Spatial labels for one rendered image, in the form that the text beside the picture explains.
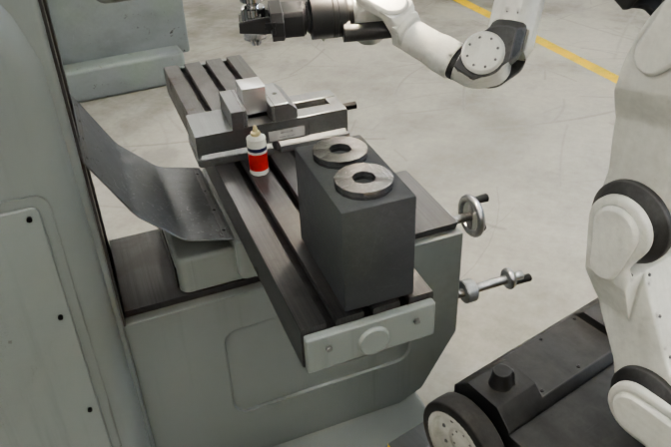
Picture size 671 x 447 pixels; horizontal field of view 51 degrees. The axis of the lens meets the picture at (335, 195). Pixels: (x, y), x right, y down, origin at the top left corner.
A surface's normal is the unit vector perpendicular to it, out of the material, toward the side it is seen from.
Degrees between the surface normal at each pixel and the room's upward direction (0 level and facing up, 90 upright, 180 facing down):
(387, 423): 0
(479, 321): 0
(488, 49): 55
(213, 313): 90
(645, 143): 90
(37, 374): 88
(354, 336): 90
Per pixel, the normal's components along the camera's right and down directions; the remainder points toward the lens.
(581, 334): -0.04, -0.85
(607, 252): -0.82, 0.33
